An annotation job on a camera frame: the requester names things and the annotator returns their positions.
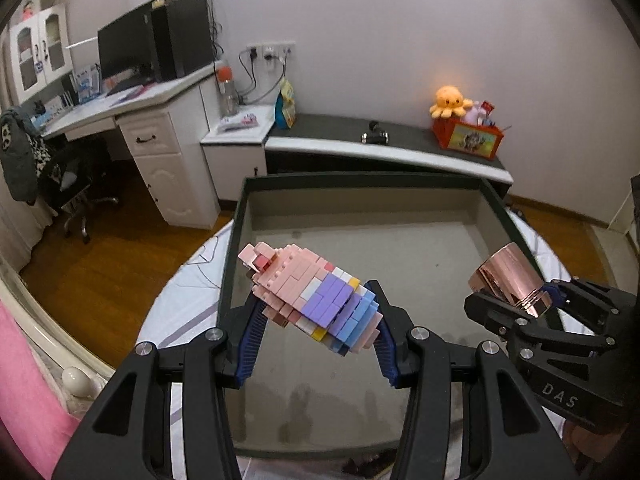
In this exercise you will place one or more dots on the red picture box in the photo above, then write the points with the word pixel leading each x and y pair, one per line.
pixel 454 135

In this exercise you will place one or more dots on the black computer tower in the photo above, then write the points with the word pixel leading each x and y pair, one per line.
pixel 180 38

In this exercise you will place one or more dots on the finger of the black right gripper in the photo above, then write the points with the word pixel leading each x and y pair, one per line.
pixel 581 306
pixel 497 317

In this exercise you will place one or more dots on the white wall cabinet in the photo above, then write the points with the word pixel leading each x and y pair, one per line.
pixel 39 53

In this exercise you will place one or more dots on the white low side cabinet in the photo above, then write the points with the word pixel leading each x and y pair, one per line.
pixel 237 154

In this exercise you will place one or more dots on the black computer monitor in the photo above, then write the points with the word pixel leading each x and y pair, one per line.
pixel 124 45

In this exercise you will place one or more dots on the rose gold metal cup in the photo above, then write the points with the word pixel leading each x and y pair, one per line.
pixel 510 277

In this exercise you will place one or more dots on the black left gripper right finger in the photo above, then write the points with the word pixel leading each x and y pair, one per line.
pixel 505 432

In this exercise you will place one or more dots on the black office chair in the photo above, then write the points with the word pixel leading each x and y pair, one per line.
pixel 68 178

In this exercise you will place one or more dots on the pink purple brick figure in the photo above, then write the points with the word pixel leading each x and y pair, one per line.
pixel 298 287

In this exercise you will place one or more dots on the wall power strip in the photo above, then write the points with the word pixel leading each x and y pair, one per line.
pixel 279 50

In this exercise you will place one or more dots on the orange cap bottle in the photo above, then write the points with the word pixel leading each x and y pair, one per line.
pixel 226 86

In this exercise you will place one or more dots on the white desk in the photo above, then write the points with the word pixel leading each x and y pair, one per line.
pixel 162 127

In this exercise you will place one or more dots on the pink green storage box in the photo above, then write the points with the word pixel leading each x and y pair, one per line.
pixel 411 240

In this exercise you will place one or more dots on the snack bag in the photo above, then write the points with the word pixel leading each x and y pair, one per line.
pixel 285 109

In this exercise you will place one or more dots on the orange octopus plush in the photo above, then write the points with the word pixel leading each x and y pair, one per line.
pixel 449 102

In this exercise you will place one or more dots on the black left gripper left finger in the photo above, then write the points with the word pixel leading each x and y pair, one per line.
pixel 126 432

